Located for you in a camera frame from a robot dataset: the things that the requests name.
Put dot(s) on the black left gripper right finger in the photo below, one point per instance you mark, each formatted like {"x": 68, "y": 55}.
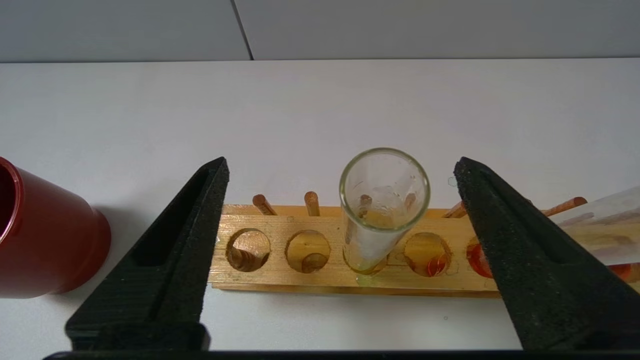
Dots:
{"x": 540, "y": 275}

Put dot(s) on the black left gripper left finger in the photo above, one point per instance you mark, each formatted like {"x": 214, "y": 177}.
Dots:
{"x": 165, "y": 280}

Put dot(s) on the yellow-green pigment test tube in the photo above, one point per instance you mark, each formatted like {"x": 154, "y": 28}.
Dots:
{"x": 382, "y": 225}

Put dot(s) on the orange pigment glass test tube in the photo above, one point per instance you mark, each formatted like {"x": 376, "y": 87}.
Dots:
{"x": 610, "y": 225}

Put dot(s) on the wooden test tube rack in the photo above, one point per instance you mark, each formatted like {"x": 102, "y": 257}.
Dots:
{"x": 280, "y": 222}

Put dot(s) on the dark red plastic cup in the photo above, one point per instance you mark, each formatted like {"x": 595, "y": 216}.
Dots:
{"x": 50, "y": 240}

